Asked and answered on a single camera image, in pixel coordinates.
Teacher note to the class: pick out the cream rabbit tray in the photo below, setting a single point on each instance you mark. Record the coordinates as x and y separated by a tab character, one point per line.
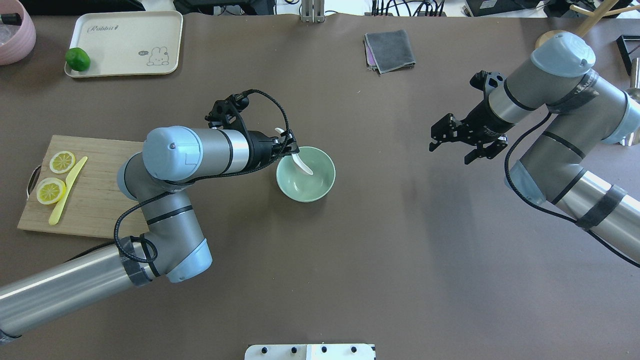
128	43

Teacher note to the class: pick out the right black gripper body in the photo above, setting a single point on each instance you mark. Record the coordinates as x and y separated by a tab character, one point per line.
480	123

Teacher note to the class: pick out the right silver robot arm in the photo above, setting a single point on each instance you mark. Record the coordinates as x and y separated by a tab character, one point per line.
583	110

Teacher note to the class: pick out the yellow plastic knife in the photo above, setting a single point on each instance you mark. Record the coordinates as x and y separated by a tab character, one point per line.
69	182

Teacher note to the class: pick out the wooden cutting board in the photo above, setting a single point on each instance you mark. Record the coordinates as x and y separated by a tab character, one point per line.
95	201

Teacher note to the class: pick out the light green bowl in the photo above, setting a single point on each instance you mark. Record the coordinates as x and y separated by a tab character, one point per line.
301	186

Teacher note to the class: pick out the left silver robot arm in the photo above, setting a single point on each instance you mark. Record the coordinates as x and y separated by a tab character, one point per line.
172	159

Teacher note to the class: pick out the pink bowl with ice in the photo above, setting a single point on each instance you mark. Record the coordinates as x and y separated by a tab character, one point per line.
22	42

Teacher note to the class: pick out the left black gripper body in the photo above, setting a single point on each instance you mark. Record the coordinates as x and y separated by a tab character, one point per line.
260	145

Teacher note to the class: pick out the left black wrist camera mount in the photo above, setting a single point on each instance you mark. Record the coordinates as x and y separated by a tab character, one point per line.
225	113

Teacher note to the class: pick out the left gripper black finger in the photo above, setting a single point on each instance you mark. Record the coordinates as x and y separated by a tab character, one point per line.
288	147

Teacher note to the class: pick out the grey folded cloth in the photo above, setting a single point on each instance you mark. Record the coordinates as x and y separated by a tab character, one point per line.
388	51

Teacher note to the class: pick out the green lime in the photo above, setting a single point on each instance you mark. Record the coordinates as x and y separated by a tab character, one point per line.
77	59

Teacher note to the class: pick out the aluminium frame post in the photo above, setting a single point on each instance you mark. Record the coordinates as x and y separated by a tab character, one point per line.
312	11

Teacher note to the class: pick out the wooden mug tree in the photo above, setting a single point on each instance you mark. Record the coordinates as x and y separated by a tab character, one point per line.
592	17

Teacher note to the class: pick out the lemon slice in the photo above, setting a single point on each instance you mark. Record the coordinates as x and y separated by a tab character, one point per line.
50	190
62	162

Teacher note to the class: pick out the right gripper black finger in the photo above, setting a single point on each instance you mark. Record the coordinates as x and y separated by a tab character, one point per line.
488	152
446	129

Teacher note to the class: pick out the white ceramic spoon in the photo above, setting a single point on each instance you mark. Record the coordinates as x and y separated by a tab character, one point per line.
295	157

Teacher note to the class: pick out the white pedestal column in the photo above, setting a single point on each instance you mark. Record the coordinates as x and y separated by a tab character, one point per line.
312	351

